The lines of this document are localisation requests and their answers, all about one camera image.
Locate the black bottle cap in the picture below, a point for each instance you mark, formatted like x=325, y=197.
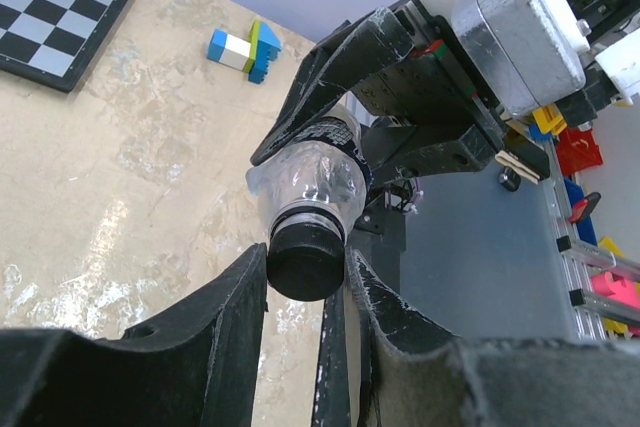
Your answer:
x=305, y=262

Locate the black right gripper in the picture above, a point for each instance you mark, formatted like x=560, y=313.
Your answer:
x=404, y=64

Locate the black white chessboard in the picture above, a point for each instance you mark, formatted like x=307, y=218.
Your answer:
x=53, y=42

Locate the blue white green block stack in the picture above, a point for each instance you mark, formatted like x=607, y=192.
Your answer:
x=252, y=56

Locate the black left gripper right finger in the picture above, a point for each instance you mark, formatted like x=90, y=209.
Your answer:
x=383, y=363

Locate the pink plastic object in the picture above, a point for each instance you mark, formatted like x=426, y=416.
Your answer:
x=616, y=288

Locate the clear Pepsi bottle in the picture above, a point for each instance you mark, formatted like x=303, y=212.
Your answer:
x=321, y=177

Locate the red black handled tool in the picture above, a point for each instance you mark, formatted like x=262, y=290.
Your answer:
x=584, y=207

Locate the red plastic bin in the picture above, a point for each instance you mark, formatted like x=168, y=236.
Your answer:
x=577, y=150

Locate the yellow plastic object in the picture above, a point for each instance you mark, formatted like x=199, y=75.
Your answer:
x=547, y=122

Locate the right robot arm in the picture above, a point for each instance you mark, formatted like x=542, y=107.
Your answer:
x=603, y=84

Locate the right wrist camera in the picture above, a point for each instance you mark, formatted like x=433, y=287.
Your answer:
x=527, y=51

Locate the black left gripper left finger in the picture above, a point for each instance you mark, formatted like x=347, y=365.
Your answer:
x=193, y=364

